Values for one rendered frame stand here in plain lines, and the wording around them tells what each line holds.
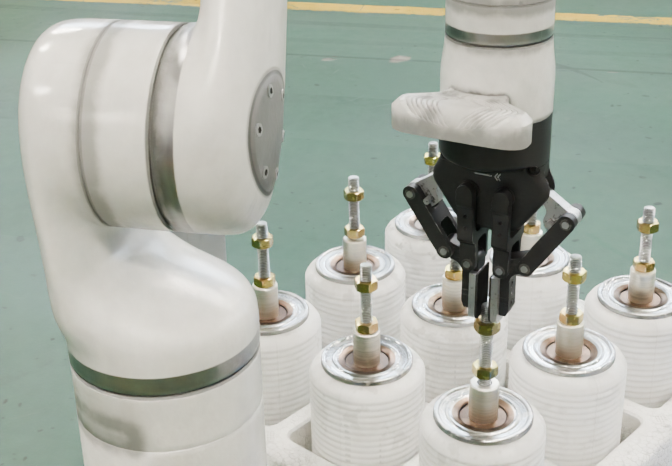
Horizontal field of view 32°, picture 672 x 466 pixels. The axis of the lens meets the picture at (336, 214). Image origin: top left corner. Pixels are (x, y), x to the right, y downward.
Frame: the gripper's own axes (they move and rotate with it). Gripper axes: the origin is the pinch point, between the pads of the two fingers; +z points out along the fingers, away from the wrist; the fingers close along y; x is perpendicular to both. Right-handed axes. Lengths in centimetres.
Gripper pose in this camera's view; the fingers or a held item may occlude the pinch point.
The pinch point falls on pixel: (488, 292)
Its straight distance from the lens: 83.9
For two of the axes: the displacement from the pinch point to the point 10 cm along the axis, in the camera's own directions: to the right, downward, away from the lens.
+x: -4.8, 3.8, -7.9
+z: 0.2, 9.0, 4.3
